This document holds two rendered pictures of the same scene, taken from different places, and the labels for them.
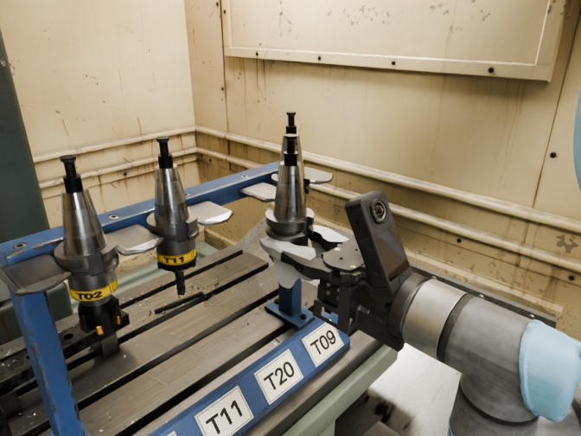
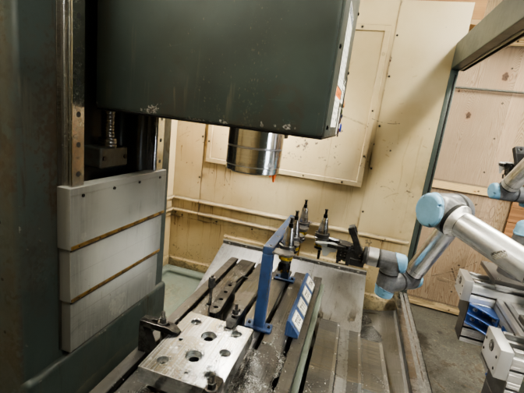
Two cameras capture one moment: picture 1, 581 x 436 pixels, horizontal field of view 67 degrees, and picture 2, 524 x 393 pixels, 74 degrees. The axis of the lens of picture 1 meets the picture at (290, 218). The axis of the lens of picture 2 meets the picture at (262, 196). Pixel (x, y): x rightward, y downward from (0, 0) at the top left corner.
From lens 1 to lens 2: 1.08 m
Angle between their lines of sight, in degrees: 29
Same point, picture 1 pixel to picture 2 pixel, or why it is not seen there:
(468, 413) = (384, 277)
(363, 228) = (354, 234)
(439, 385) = (335, 302)
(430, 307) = (374, 252)
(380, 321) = (357, 260)
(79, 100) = not seen: hidden behind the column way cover
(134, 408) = not seen: hidden behind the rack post
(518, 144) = (351, 207)
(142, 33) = not seen: hidden behind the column
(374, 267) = (357, 244)
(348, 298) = (350, 254)
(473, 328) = (385, 255)
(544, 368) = (401, 260)
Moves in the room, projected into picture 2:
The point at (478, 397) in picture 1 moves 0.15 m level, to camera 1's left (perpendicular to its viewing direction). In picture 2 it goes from (387, 271) to (359, 275)
